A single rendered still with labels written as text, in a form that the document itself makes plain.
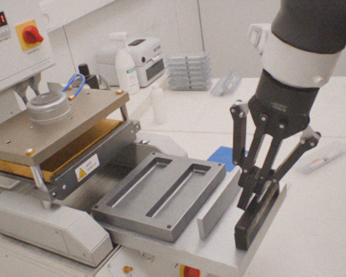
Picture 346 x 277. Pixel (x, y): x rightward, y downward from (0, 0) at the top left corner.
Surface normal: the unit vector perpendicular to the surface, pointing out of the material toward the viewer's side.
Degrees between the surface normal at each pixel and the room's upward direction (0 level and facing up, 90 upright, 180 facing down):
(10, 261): 90
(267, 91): 82
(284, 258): 0
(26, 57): 90
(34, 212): 0
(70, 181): 90
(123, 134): 90
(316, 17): 103
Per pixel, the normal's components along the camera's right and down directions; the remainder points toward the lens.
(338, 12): -0.01, 0.61
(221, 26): -0.35, 0.48
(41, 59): 0.85, 0.12
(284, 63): -0.64, 0.37
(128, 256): 0.70, -0.26
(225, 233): -0.15, -0.88
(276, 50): -0.84, 0.25
